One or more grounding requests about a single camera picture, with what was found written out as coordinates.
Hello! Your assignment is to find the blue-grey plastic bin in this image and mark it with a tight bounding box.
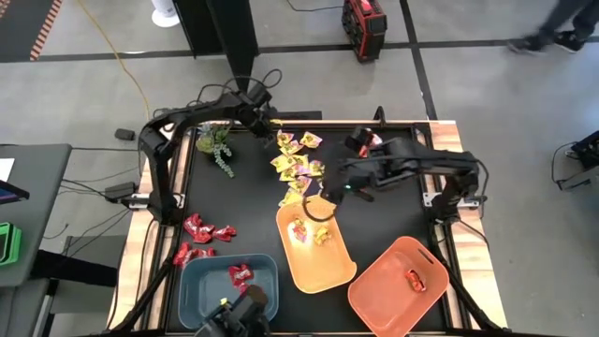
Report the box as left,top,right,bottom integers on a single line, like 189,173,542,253
177,254,281,330

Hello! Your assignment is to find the black mat with striped edge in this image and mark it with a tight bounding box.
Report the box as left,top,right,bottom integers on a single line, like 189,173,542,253
0,0,65,64

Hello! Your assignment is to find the pale yellow-orange plastic bin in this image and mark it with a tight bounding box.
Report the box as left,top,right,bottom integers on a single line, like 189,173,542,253
275,195,358,295

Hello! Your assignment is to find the black power strip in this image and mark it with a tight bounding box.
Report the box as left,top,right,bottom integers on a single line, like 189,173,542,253
275,110,323,121

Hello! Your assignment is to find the black partition panel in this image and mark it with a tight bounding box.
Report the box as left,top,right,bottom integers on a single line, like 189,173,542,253
171,0,261,95

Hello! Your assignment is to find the black aluminium table frame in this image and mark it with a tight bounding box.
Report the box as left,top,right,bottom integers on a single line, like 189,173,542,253
106,119,511,337

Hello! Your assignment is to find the white paper sheet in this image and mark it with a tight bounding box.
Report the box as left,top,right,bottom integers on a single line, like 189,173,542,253
0,157,16,183

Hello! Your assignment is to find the red and black tool case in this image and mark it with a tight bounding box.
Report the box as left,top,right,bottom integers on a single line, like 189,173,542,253
341,0,388,64

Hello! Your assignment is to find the black power supply box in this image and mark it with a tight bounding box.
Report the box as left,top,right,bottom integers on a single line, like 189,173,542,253
103,181,138,203

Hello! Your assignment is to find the small artificial green plant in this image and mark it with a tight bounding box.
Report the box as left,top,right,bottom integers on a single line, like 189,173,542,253
195,120,238,179

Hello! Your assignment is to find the black low bench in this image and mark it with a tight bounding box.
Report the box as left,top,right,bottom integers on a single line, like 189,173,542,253
30,249,119,288

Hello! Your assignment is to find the person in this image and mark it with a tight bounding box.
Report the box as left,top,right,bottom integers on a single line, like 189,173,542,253
507,0,599,54

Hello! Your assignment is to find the white fan base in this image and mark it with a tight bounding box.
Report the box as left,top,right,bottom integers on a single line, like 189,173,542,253
150,0,182,28

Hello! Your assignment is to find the dark tablet device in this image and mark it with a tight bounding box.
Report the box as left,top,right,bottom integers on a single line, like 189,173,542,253
0,180,31,206

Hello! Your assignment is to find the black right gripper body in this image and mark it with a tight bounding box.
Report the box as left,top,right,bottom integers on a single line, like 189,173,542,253
320,156,378,205

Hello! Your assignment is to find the yellow extension cable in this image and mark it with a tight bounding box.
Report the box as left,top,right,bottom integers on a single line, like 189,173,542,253
74,0,152,121

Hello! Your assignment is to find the black floor equipment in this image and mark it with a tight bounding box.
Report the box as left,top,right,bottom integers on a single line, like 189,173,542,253
550,129,599,192

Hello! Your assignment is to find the green plastic tray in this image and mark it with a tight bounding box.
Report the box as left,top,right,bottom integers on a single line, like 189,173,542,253
0,222,23,267

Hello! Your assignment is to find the grey side table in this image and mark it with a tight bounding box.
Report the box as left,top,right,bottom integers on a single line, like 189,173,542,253
0,142,74,287

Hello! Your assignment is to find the orange plastic bin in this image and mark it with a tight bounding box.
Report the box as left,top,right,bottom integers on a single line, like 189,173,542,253
347,236,450,337

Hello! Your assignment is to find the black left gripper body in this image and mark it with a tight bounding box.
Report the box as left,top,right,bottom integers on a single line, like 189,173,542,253
236,83,277,135

